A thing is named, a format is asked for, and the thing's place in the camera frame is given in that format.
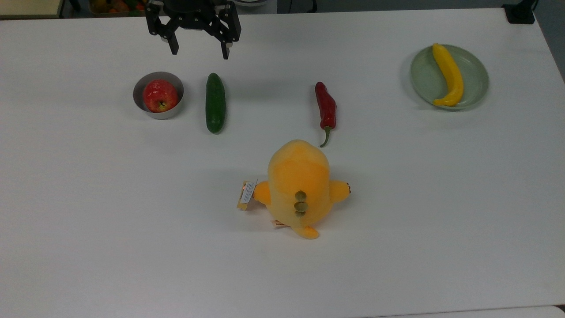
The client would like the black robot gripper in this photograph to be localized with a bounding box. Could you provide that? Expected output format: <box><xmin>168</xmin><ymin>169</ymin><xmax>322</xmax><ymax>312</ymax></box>
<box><xmin>145</xmin><ymin>0</ymin><xmax>242</xmax><ymax>60</ymax></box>

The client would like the red chili pepper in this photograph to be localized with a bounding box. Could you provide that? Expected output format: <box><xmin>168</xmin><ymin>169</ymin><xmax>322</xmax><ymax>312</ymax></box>
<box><xmin>314</xmin><ymin>81</ymin><xmax>338</xmax><ymax>148</ymax></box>

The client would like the pale green plastic plate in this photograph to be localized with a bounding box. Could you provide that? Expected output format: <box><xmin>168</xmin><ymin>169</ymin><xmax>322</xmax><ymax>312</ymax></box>
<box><xmin>410</xmin><ymin>44</ymin><xmax>490</xmax><ymax>111</ymax></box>

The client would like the red apple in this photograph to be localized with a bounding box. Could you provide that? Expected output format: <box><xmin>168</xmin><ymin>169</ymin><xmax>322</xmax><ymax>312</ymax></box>
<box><xmin>142</xmin><ymin>79</ymin><xmax>179</xmax><ymax>113</ymax></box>

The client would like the box of toy fruit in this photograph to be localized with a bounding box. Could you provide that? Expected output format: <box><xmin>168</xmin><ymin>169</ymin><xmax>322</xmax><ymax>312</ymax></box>
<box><xmin>88</xmin><ymin>0</ymin><xmax>147</xmax><ymax>16</ymax></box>

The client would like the green cucumber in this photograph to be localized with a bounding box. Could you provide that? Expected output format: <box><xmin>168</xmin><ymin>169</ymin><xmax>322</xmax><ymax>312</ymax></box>
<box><xmin>205</xmin><ymin>72</ymin><xmax>227</xmax><ymax>134</ymax></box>

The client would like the small metal bowl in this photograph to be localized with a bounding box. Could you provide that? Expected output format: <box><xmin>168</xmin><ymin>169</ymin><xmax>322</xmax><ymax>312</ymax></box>
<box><xmin>133</xmin><ymin>72</ymin><xmax>185</xmax><ymax>120</ymax></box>

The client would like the beige board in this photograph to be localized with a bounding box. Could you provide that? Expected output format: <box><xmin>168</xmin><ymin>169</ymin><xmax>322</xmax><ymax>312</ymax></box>
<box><xmin>0</xmin><ymin>0</ymin><xmax>63</xmax><ymax>19</ymax></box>

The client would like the paper tag of plush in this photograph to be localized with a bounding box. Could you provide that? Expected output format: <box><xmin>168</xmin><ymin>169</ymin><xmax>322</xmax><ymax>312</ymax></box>
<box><xmin>237</xmin><ymin>178</ymin><xmax>258</xmax><ymax>212</ymax></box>

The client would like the orange dinosaur plush toy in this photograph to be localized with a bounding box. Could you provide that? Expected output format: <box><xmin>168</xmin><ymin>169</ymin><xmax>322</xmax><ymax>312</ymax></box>
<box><xmin>252</xmin><ymin>140</ymin><xmax>352</xmax><ymax>240</ymax></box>

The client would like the yellow banana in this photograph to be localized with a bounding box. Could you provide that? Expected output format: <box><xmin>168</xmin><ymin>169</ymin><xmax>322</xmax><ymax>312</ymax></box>
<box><xmin>431</xmin><ymin>43</ymin><xmax>465</xmax><ymax>107</ymax></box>

